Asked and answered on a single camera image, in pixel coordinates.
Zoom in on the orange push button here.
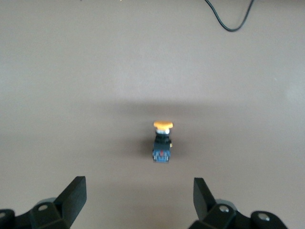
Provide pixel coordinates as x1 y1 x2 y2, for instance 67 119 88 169
152 120 174 164

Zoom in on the thin black looped cable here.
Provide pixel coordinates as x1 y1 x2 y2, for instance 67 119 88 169
204 0 254 32

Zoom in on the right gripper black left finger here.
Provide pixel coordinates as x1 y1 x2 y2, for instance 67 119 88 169
16 176 87 229

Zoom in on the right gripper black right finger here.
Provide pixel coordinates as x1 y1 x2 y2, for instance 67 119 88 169
189 177 251 229

